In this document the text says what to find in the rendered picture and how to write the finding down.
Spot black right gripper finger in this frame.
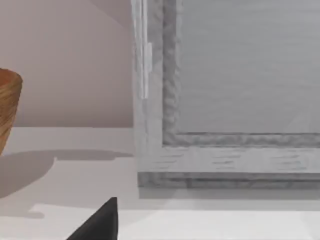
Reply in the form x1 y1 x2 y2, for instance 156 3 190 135
66 196 119 240

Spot woven wooden basket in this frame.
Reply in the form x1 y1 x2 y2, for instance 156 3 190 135
0 68 24 156

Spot grey cabinet door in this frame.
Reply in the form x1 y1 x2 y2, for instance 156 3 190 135
161 0 320 148

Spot grey cabinet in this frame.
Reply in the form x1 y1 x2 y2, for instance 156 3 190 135
130 0 320 191

